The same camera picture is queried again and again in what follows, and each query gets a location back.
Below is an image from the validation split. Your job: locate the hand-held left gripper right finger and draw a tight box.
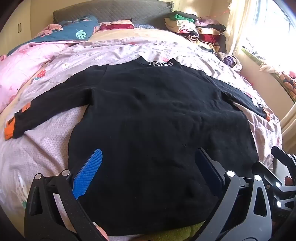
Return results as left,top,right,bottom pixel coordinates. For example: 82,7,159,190
192,147,278,241

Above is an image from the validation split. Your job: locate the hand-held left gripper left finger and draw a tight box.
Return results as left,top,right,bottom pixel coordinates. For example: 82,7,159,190
24,148,103,241

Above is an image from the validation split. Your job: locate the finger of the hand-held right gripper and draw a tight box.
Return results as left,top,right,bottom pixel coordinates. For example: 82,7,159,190
271,146,296,171
274,181,296,210

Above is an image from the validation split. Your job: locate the black sweater with orange patches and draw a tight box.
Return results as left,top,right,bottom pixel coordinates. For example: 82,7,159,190
5,56,271,234

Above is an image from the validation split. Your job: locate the heap of loose clothes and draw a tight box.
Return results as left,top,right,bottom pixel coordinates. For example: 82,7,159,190
258,62,296,93

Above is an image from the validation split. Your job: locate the pile of folded clothes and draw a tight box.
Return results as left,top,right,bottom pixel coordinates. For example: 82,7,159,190
164,10,228,54

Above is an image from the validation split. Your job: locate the person's left hand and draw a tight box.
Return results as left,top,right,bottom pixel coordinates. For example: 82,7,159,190
95,226,110,241

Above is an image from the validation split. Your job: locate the lilac strawberry printed duvet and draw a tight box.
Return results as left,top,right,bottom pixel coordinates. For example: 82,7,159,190
0,35,284,241

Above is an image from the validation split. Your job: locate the green cloth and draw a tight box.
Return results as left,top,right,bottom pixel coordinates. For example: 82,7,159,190
178,221,208,235

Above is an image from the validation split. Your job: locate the floral cloth bag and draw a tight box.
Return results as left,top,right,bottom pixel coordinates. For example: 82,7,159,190
218,52,243,71

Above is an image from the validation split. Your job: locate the green windowsill mat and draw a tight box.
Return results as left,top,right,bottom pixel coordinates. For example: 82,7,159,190
242,47,296,102

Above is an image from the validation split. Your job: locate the purple garment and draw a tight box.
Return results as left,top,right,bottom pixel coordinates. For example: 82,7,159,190
223,56,236,67

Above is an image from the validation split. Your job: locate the pink quilt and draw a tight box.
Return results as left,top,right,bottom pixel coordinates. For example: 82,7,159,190
0,43,70,114

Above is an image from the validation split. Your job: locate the window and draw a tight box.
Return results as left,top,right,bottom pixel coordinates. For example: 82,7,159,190
240,0,296,70

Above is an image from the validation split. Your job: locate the cream curtain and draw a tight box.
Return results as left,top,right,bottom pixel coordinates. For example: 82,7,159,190
224,0,262,56

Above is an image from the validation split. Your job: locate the blue floral quilt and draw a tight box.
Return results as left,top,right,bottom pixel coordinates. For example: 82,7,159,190
7,15,101,56

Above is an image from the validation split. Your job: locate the beige blanket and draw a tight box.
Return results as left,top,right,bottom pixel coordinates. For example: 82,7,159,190
85,27,192,44

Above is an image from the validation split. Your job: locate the red and white pillow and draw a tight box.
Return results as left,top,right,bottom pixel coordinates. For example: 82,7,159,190
99,20,134,30

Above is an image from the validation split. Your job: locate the blue patterned pillow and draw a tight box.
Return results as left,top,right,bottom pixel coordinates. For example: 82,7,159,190
134,23,156,30

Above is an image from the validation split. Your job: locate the cream wardrobe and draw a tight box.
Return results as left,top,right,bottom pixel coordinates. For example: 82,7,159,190
0,14,30,44

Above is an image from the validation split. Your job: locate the grey quilted headboard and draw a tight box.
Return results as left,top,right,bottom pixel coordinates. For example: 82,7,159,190
53,0,175,26

